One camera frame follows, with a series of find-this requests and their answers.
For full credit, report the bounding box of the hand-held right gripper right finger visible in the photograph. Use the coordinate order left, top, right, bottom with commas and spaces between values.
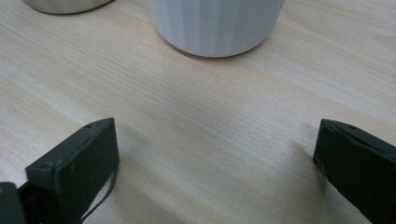
312, 119, 396, 224

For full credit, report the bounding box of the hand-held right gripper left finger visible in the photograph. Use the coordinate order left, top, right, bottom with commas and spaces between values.
18, 117, 120, 224

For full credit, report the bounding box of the metal bowl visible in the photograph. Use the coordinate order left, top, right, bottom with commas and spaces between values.
21, 0, 116, 16

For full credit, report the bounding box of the white ribbed cup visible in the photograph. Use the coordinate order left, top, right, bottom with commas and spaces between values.
148, 0, 286, 59

